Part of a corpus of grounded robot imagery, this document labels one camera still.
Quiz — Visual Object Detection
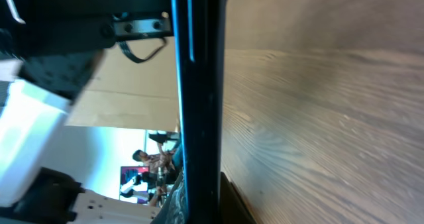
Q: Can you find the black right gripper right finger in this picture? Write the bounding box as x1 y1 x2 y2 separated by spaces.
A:
219 172 256 224

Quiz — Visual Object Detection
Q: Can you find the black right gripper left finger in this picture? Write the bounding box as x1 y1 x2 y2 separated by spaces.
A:
151 172 188 224

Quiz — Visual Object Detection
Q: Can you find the blue Galaxy smartphone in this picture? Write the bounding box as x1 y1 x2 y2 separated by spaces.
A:
172 0 227 223

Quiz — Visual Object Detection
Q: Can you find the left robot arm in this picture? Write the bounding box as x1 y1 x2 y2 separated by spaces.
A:
1 0 172 223

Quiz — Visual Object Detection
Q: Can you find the person in background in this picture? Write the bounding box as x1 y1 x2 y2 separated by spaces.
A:
132 143 176 174

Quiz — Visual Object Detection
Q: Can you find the brown cardboard box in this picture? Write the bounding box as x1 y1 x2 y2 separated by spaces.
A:
68 38 179 131

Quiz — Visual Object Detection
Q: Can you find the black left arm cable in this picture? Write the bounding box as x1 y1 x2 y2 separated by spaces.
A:
117 36 168 64

